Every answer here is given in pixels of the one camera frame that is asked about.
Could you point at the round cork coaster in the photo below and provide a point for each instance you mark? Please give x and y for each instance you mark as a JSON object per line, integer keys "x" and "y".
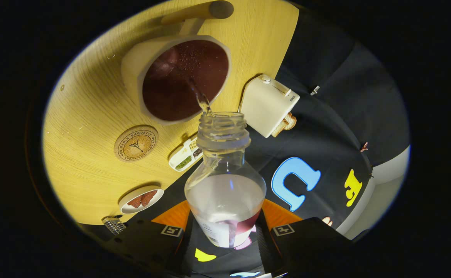
{"x": 135, "y": 143}

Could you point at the silver clip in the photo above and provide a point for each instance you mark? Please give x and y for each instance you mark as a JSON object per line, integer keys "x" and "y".
{"x": 315, "y": 90}

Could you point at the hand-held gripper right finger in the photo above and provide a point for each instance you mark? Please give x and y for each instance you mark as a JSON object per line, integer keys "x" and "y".
{"x": 310, "y": 243}

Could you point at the clear juice bottle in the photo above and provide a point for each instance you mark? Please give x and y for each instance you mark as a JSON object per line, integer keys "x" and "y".
{"x": 225, "y": 197}

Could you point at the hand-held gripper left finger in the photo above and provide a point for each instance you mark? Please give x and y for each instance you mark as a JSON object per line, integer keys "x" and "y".
{"x": 148, "y": 243}

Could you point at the white round plate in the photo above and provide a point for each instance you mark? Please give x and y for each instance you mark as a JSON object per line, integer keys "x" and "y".
{"x": 127, "y": 209}

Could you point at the white divided condiment dish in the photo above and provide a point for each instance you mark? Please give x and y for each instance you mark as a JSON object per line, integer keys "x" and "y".
{"x": 184, "y": 158}

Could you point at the red meat patty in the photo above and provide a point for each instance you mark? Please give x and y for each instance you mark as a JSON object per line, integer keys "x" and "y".
{"x": 134, "y": 202}
{"x": 149, "y": 197}

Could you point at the white toaster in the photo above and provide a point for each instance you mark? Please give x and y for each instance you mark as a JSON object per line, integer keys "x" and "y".
{"x": 266, "y": 104}

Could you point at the toast slice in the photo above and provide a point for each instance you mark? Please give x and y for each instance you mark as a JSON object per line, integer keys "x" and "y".
{"x": 290, "y": 121}
{"x": 278, "y": 130}

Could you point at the black backdrop cloth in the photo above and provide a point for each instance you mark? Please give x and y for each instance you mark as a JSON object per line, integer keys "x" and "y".
{"x": 325, "y": 116}

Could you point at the wooden table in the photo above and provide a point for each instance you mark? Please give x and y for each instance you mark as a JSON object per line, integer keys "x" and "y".
{"x": 86, "y": 108}

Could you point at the copper clip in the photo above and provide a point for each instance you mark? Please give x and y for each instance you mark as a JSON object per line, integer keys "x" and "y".
{"x": 364, "y": 146}

